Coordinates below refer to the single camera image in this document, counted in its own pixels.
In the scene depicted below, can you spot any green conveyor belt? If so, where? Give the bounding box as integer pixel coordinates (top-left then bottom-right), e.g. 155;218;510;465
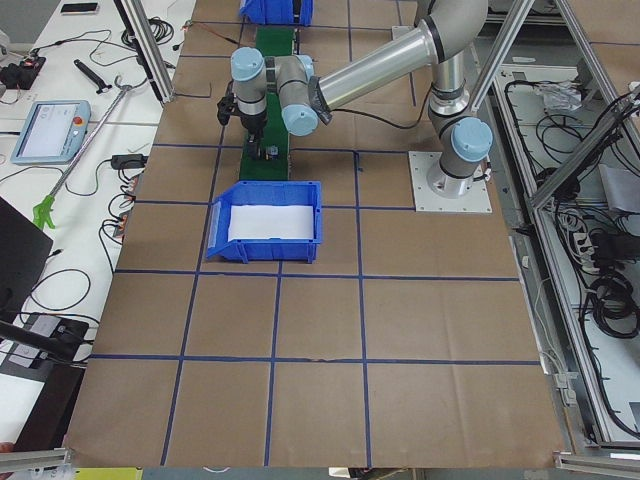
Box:
239;26;295;181

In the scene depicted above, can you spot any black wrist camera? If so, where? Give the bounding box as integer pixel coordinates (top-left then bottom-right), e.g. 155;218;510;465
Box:
217;94;238;126

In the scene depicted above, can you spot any red push button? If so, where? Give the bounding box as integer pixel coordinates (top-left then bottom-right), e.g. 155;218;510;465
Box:
264;145;279;161

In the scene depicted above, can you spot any green handled reacher grabber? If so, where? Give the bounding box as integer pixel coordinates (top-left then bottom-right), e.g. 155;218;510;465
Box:
33;76;147;230

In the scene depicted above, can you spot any blue empty bin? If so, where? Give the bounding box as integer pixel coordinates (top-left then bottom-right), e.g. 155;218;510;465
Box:
206;181;323;264

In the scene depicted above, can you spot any aluminium frame post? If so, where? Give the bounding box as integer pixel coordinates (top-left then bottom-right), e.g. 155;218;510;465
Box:
114;0;175;104

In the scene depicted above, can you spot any blue bin with buttons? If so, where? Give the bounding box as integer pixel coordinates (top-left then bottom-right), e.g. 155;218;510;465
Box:
239;0;314;26

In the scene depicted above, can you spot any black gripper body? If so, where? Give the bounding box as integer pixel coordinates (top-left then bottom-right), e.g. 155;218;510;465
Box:
240;111;266;138

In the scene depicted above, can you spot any teach pendant tablet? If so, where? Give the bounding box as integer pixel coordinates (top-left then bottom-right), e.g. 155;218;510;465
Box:
10;100;91;165

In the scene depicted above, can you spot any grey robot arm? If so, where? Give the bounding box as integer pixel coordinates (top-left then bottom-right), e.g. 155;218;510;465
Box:
218;1;489;180

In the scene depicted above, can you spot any white foam pad right bin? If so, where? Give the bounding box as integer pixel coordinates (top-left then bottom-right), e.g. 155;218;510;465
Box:
228;205;314;240

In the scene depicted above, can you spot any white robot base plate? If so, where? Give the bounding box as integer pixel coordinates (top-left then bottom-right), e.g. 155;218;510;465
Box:
408;151;492;214

